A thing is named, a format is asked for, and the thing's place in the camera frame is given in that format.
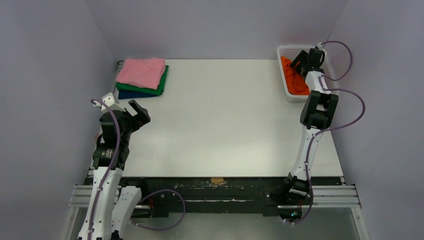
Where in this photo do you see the green folded t shirt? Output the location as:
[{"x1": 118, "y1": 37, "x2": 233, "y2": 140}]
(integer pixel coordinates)
[{"x1": 115, "y1": 65, "x2": 169, "y2": 97}]

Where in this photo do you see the white plastic basket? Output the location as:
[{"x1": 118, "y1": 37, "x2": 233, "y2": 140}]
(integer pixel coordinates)
[{"x1": 276, "y1": 45, "x2": 338, "y2": 103}]

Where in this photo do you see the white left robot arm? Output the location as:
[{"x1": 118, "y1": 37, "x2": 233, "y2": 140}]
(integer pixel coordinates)
[{"x1": 77, "y1": 97, "x2": 151, "y2": 240}]

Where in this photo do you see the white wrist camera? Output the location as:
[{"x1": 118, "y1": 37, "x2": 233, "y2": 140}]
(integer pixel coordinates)
[
  {"x1": 315, "y1": 42, "x2": 328, "y2": 55},
  {"x1": 101, "y1": 92, "x2": 122, "y2": 111}
]

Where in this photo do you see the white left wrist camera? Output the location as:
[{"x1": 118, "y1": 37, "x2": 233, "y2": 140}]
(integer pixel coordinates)
[{"x1": 101, "y1": 92, "x2": 122, "y2": 111}]

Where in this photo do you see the aluminium frame rail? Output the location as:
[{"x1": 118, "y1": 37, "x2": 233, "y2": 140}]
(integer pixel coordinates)
[{"x1": 68, "y1": 184, "x2": 362, "y2": 210}]

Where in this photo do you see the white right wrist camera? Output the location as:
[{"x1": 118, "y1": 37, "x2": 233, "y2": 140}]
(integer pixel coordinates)
[{"x1": 315, "y1": 42, "x2": 328, "y2": 55}]

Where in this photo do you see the brown tape piece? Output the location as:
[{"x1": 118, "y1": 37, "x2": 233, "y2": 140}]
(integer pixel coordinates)
[{"x1": 210, "y1": 177, "x2": 225, "y2": 186}]

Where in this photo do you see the orange t shirt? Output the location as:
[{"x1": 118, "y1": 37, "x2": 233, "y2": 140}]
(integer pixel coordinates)
[{"x1": 280, "y1": 56, "x2": 310, "y2": 96}]

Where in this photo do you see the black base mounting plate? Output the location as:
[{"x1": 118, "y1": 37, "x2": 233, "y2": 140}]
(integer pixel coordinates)
[{"x1": 83, "y1": 176, "x2": 343, "y2": 220}]

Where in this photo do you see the pink folded t shirt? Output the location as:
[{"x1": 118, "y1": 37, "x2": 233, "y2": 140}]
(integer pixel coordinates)
[{"x1": 116, "y1": 57, "x2": 166, "y2": 90}]

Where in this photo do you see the blue folded t shirt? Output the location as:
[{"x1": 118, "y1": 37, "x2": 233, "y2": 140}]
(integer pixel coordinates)
[{"x1": 118, "y1": 90, "x2": 157, "y2": 100}]

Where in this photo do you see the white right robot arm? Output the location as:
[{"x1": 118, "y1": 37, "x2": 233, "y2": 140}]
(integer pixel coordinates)
[{"x1": 266, "y1": 45, "x2": 339, "y2": 204}]

